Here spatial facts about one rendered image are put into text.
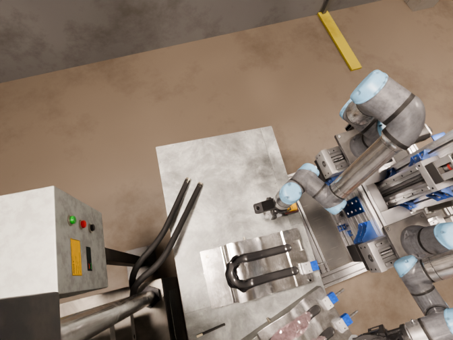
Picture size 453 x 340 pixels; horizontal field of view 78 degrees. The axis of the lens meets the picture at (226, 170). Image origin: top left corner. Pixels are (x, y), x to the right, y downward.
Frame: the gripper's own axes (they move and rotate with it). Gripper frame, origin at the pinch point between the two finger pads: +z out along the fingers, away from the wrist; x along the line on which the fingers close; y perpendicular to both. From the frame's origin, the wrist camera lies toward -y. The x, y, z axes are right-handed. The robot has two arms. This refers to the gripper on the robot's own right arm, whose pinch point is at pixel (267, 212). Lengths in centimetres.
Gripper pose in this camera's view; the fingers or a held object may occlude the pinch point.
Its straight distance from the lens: 139.0
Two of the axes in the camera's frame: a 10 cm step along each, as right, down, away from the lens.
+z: -0.7, 3.4, 9.4
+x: -2.3, -9.2, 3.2
